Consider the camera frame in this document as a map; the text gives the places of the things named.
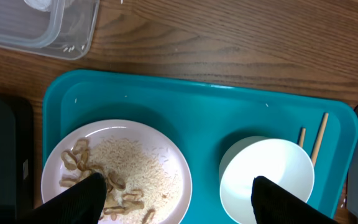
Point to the pink plate with food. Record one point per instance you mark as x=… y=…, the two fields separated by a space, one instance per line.
x=150 y=139

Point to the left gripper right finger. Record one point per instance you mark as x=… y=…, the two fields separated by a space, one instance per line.
x=274 y=205

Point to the rice pile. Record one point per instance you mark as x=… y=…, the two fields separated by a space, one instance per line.
x=162 y=193

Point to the peanut shells pile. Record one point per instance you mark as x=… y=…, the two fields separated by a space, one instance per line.
x=73 y=158

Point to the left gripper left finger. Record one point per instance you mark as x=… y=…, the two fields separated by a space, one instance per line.
x=82 y=203

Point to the white tissue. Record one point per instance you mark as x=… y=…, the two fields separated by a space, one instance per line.
x=40 y=5

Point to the teal serving tray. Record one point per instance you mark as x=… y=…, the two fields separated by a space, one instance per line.
x=204 y=120

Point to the black plastic tray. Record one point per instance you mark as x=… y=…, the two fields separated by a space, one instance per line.
x=16 y=158

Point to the white bowl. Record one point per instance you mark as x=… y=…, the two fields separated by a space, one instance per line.
x=281 y=161

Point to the right wooden chopstick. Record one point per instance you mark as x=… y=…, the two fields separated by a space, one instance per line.
x=319 y=138

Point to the clear plastic bin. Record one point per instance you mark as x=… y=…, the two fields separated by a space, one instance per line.
x=66 y=32

